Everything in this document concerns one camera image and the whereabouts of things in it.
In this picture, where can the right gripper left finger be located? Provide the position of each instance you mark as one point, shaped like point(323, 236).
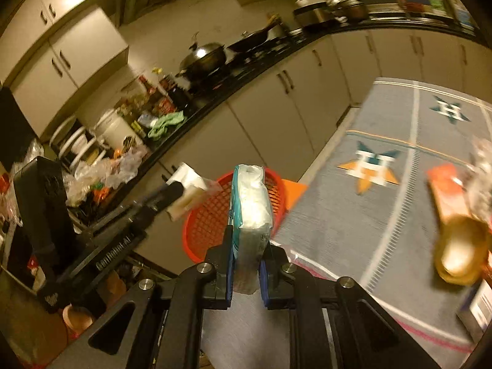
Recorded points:
point(158, 325)

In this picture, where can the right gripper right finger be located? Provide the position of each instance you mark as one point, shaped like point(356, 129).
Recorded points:
point(334, 324)

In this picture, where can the teal tissue pack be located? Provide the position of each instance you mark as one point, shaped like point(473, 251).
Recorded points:
point(252, 219)

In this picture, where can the long white barcode box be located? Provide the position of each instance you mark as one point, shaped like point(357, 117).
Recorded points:
point(197, 190)

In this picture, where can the yellow paper cup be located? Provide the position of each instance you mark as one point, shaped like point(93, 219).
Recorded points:
point(461, 250)

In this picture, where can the orange carton box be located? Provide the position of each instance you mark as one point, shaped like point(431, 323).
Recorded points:
point(448, 192)

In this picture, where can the clear printed plastic bag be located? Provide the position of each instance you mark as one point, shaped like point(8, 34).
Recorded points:
point(478, 185)

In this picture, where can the blue white medicine box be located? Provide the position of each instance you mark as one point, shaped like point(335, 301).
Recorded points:
point(475, 313)

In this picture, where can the crumpled bags on counter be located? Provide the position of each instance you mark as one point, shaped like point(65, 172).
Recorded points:
point(108, 173)

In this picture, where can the red plastic mesh basket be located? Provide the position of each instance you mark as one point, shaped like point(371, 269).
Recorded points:
point(204, 226)

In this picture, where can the grey star tablecloth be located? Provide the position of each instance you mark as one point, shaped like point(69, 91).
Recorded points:
point(369, 214)

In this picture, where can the white rice bucket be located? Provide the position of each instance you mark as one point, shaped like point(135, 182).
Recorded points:
point(114, 130)

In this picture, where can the orange stool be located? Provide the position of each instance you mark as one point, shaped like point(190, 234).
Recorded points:
point(293, 192)

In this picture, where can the green cleaning cloth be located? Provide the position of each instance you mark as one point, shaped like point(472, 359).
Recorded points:
point(164, 122)

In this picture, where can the red label sauce bottle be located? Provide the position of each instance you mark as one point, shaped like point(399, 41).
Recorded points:
point(156, 101)

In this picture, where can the dark soy sauce bottle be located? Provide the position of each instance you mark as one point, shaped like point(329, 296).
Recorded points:
point(179, 97)

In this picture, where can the steel wok with lid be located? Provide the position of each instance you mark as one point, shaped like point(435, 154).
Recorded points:
point(202, 60)

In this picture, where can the black frying pan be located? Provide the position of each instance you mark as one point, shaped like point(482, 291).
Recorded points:
point(254, 39)

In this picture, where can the black rice cooker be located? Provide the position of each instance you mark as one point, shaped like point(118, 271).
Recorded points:
point(313, 14)

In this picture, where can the steel stock pot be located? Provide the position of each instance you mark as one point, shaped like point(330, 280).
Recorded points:
point(354, 10)

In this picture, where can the red bowl on sill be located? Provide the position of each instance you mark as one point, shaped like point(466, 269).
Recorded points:
point(414, 7)

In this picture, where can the blue white detergent carton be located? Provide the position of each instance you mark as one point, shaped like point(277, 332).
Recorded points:
point(462, 14)

